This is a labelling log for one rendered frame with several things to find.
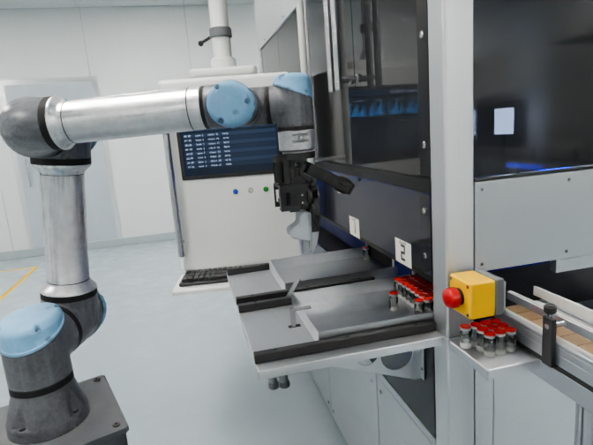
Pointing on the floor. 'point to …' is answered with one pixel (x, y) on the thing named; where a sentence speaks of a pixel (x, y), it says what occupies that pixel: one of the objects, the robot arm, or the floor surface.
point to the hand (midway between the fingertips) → (314, 245)
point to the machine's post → (451, 204)
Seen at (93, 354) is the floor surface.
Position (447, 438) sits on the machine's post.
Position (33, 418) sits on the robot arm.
